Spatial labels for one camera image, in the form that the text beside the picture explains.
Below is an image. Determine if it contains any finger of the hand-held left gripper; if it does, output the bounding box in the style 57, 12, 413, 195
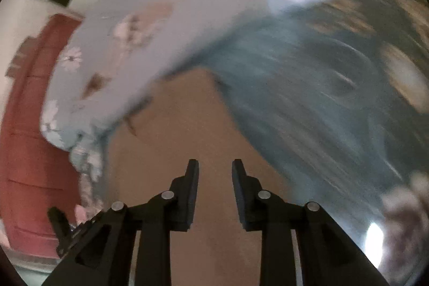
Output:
47, 206, 88, 258

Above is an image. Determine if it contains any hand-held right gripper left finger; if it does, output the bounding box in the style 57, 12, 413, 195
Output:
42, 159, 199, 286

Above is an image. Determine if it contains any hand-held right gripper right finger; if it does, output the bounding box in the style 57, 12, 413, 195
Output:
232, 159, 391, 286

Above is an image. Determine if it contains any tan cloth garment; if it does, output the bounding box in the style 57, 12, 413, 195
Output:
106, 68, 295, 286

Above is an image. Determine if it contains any red wooden door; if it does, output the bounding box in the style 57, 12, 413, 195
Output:
0, 13, 87, 260

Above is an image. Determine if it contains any teal patterned blanket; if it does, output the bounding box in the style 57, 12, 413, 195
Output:
198, 0, 429, 286

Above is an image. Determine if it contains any light blue floral bedsheet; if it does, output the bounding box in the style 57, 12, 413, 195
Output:
39, 0, 408, 226

